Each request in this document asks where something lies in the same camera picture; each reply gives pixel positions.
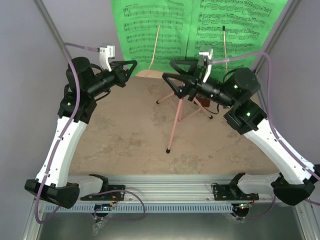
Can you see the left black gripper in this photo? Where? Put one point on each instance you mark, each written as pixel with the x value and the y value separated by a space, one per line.
pixel 123 77

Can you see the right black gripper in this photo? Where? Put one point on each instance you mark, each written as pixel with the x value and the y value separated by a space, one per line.
pixel 192 84

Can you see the pink tripod music stand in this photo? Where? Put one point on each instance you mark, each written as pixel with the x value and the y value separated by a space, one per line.
pixel 179 109

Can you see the brown wooden metronome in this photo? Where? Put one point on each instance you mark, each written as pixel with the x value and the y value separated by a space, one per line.
pixel 203 101

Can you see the green sheet music page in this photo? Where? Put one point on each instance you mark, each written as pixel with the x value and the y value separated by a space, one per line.
pixel 231 27
pixel 152 32

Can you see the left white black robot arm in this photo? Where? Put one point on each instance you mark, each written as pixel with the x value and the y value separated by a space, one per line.
pixel 53 184

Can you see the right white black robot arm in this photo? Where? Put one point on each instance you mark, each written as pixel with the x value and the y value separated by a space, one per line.
pixel 296 178

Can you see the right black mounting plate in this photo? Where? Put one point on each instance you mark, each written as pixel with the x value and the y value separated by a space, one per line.
pixel 225 192

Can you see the black mounting plate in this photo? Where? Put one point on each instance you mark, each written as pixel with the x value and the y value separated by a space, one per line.
pixel 225 192
pixel 111 197

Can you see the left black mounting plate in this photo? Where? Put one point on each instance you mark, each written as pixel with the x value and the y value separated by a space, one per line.
pixel 111 197

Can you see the clear plastic bag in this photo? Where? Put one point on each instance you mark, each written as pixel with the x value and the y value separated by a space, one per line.
pixel 99 224

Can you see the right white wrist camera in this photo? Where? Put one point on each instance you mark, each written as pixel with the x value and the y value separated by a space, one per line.
pixel 206 57

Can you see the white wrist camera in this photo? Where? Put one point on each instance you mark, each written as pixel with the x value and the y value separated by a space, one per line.
pixel 106 52
pixel 206 57

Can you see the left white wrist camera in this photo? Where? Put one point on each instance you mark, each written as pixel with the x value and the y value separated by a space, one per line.
pixel 106 52

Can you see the right aluminium corner post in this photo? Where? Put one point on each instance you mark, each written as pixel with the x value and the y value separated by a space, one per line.
pixel 280 43

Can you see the grey slotted cable duct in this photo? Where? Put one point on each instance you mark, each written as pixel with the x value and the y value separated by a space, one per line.
pixel 150 208

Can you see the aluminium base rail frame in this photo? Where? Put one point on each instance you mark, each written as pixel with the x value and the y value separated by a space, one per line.
pixel 264 222

